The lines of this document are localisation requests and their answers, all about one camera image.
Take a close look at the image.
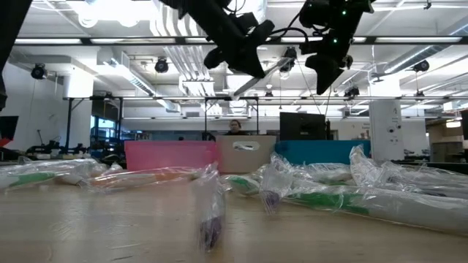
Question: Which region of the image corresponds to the white pillar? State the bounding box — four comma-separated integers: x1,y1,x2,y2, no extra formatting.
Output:
369,99,405,161

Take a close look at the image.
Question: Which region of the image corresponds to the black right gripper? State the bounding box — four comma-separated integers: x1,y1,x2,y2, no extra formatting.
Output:
299,24,355,96

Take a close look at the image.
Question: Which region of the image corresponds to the black background rig frame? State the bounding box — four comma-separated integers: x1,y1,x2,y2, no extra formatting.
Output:
64,95,260,147

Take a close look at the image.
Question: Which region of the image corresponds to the black background bench equipment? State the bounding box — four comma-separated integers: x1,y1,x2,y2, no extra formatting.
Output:
25,140,88,156

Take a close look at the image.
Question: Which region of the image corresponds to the white plastic bin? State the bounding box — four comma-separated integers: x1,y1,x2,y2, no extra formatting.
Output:
215,134,278,175

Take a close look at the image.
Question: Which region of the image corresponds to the orange toothbrush in clear wrapper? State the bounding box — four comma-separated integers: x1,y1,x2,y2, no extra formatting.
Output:
80,166,206,194

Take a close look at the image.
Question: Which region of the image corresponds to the black ceiling spotlight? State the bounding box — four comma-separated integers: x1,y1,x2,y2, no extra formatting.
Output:
412,59,431,73
278,46,298,73
154,57,170,74
343,85,361,99
31,64,48,80

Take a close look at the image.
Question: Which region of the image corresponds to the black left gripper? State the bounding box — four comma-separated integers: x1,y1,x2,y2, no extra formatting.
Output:
203,12,276,80

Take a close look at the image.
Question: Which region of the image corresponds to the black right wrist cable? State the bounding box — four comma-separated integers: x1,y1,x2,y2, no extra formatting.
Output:
270,25,312,47

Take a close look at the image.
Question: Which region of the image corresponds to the teal plastic bin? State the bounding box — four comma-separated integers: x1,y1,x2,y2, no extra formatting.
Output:
274,140,371,165

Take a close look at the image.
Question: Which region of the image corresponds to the pink plastic bin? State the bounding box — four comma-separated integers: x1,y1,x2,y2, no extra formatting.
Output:
124,140,219,172

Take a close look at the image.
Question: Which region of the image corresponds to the black overhead crossbar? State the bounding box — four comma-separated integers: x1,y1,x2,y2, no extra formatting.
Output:
0,35,468,46

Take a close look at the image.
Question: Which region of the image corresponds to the black background monitor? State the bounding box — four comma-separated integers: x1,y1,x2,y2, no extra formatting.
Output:
279,112,328,142

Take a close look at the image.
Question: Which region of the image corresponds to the person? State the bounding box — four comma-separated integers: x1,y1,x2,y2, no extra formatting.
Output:
225,119,249,136

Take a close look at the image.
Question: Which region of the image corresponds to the black background screen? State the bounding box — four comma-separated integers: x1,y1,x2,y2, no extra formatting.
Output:
0,115,19,142

